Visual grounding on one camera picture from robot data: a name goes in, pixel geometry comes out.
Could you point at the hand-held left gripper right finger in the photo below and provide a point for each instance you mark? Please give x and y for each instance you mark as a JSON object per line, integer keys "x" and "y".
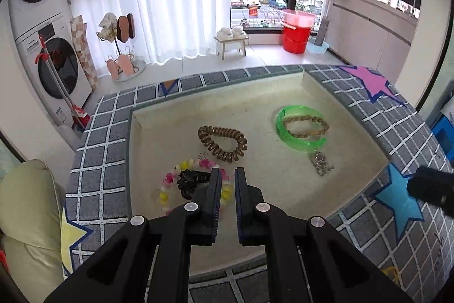
{"x": 240, "y": 203}

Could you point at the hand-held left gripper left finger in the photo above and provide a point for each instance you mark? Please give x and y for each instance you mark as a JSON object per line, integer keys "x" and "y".
{"x": 216, "y": 203}

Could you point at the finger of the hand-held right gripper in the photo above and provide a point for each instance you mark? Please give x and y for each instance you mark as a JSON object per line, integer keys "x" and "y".
{"x": 431, "y": 187}

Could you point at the black hair clip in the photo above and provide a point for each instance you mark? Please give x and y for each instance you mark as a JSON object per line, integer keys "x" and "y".
{"x": 189, "y": 178}

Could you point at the green plastic bangle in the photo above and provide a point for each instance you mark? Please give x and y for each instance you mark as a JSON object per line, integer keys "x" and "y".
{"x": 283, "y": 132}

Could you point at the silver metal hair clip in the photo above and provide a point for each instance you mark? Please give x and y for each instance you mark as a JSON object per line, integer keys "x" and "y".
{"x": 321, "y": 164}

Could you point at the blue plastic stool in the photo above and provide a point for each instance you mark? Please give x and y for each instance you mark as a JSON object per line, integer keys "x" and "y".
{"x": 445, "y": 136}

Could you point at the grey checked star blanket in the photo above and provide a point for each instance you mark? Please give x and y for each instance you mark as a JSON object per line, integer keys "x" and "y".
{"x": 106, "y": 154}

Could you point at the small wooden stool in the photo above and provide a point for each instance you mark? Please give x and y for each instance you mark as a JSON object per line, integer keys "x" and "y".
{"x": 230, "y": 45}

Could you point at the white cabinet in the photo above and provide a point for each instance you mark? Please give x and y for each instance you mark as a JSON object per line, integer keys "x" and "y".
{"x": 369, "y": 36}

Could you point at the pink slipper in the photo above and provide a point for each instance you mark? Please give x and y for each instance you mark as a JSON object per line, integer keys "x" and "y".
{"x": 125, "y": 65}
{"x": 112, "y": 68}

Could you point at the red bucket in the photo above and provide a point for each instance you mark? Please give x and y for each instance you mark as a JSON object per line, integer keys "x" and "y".
{"x": 296, "y": 38}

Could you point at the light blue basin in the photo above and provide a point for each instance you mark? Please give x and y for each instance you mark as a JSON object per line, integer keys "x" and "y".
{"x": 319, "y": 48}

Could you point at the cream pillow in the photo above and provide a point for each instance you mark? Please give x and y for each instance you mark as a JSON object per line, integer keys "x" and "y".
{"x": 28, "y": 203}

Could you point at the grey board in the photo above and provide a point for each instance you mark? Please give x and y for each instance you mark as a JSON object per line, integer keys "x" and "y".
{"x": 322, "y": 31}

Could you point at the pink basin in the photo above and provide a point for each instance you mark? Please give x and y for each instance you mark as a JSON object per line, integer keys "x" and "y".
{"x": 298, "y": 18}

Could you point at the brown slipper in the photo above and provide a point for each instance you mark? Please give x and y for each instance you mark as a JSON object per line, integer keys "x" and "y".
{"x": 131, "y": 26}
{"x": 123, "y": 29}

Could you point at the checkered folded panel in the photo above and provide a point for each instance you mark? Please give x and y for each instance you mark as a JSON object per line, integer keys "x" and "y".
{"x": 83, "y": 47}

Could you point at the white fluffy slipper on rack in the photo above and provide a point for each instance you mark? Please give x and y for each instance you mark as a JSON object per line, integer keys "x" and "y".
{"x": 107, "y": 26}

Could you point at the white washing machine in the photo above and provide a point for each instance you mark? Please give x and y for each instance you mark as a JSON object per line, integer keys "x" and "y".
{"x": 60, "y": 65}

